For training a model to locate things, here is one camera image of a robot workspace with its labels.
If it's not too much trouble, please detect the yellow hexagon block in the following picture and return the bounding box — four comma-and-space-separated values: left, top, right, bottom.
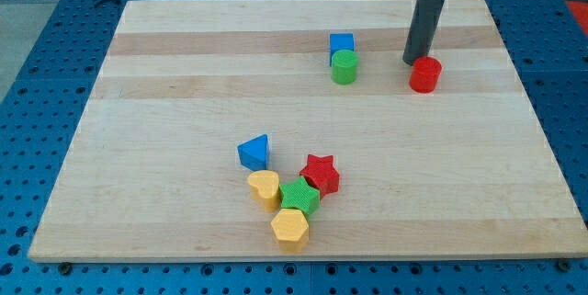
270, 209, 310, 253

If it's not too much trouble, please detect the yellow heart block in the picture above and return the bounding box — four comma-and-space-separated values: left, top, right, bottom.
247, 170, 281, 212

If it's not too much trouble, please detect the red cylinder block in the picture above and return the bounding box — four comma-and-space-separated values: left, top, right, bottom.
409, 56, 443, 94

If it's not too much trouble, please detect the red star block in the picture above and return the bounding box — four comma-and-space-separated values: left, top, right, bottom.
299, 154, 340, 199

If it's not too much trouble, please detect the wooden board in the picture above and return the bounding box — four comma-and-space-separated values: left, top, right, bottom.
28, 0, 587, 263

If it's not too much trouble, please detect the green star block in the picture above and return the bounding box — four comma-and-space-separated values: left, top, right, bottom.
279, 176, 321, 216

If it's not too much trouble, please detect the blue triangle block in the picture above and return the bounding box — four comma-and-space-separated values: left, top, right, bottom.
237, 134, 269, 172

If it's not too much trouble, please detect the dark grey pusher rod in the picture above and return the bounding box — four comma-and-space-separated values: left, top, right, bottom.
402, 0, 445, 65

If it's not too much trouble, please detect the blue cube block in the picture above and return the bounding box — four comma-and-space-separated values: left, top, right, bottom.
329, 32, 355, 65

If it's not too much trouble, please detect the green cylinder block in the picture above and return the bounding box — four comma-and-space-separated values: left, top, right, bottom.
331, 50, 359, 85

